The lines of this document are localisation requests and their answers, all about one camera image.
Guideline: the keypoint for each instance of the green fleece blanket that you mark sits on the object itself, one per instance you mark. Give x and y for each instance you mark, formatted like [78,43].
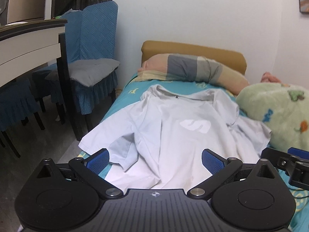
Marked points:
[281,107]

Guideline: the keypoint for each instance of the grey seat cushion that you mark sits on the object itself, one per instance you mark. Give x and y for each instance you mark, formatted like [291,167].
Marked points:
[90,72]

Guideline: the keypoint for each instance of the striped pillow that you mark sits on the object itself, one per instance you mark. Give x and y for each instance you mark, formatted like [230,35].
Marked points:
[191,68]

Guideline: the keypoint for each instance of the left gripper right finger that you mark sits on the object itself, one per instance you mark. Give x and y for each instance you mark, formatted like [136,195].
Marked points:
[243,195]

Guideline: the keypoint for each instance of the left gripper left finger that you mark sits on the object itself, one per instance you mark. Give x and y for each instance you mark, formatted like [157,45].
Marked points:
[65,196]

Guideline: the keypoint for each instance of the teal patterned bed sheet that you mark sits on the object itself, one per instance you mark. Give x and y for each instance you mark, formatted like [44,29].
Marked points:
[123,101]

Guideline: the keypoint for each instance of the white dark-edged table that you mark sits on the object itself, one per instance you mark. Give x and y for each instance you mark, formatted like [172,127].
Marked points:
[29,45]

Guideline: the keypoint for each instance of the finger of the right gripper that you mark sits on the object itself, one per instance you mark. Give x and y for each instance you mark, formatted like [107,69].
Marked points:
[294,163]

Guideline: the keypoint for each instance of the blue covered chair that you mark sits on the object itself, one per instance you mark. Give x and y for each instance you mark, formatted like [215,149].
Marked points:
[90,34]

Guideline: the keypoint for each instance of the white polo shirt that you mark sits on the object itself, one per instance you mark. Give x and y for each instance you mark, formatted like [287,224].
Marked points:
[176,132]

